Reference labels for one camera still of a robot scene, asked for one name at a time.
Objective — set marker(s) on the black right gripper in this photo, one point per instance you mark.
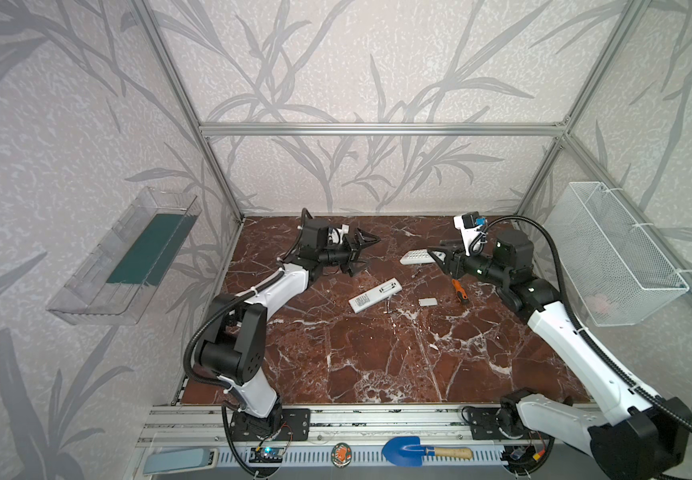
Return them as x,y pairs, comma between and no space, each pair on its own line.
456,262

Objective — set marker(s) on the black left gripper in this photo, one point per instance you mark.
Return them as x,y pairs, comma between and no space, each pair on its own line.
349,253

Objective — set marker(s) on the orange handled screwdriver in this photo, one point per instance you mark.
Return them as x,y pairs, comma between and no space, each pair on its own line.
460,293

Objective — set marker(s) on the white remote with coloured buttons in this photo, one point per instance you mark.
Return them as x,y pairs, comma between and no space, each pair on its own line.
417,257

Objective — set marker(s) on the white remote control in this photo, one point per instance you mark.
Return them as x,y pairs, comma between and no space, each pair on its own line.
375,295

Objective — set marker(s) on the white battery cover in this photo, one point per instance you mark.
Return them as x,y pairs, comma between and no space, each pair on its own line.
428,302

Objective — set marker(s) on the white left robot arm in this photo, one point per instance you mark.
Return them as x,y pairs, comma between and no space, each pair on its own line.
227,350

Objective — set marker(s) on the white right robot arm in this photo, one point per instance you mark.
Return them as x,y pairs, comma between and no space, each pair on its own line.
637,433

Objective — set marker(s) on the pink object in basket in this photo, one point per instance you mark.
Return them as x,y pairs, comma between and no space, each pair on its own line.
598,304

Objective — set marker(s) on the small round orange gadget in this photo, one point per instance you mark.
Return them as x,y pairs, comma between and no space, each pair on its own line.
341,455

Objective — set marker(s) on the green led circuit board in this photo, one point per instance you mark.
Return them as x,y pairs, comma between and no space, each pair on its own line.
266,455

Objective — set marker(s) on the grey flat device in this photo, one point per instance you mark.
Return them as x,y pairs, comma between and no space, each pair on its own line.
180,461

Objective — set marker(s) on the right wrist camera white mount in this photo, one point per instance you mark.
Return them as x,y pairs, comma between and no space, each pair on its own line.
471,226

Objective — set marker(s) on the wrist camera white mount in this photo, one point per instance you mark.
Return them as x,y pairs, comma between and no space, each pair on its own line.
337,234
471,226

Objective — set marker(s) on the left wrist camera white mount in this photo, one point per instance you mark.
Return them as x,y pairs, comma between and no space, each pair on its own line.
337,234

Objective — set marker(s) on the white wire mesh basket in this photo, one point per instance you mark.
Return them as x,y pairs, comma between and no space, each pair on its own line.
605,250

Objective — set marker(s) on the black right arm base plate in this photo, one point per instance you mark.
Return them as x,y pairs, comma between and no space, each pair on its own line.
488,423

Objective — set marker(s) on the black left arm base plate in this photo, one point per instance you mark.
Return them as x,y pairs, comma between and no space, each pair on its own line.
282,425

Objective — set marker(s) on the blue trowel wooden handle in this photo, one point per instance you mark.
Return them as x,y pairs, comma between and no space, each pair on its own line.
407,451

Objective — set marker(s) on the right side wired circuit board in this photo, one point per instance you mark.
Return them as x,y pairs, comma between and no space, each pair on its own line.
524,460

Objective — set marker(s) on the clear plastic wall bin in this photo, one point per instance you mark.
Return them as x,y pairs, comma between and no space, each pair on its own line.
114,285

